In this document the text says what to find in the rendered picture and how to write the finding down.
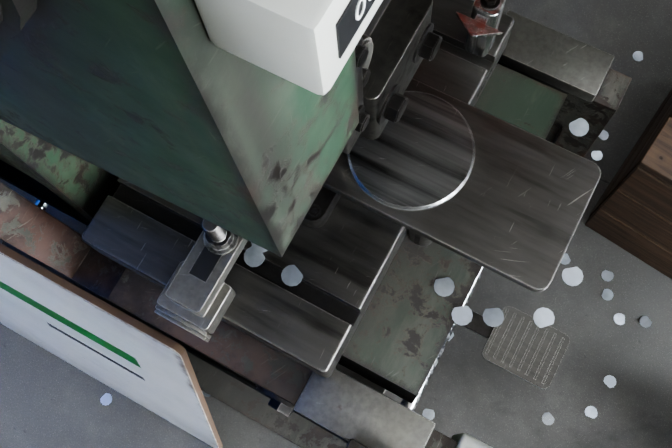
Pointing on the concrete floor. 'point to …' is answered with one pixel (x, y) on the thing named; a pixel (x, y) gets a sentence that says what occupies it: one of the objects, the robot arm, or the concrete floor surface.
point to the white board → (103, 343)
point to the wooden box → (642, 197)
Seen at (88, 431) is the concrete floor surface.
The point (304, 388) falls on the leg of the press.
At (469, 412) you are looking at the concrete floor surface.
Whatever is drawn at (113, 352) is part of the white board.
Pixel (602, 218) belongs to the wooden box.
